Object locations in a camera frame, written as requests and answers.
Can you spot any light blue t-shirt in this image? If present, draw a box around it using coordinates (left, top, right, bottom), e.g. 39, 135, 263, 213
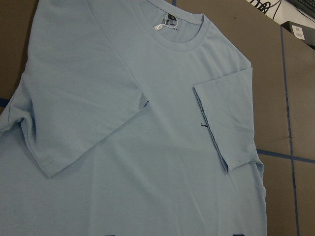
0, 0, 267, 236

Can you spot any white clothing tag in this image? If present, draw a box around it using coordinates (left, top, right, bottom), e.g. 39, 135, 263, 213
154, 15, 172, 31

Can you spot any black power adapter box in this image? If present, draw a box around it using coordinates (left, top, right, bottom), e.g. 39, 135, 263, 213
281, 21, 315, 49

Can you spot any black keyboard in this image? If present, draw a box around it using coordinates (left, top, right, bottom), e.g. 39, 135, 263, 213
288, 0, 315, 18

